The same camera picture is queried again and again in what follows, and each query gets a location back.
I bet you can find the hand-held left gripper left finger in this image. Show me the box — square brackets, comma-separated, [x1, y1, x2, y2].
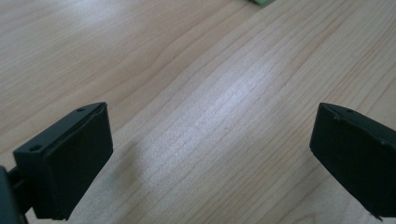
[12, 101, 115, 221]

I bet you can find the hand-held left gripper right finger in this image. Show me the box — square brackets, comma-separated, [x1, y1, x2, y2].
[309, 102, 396, 221]

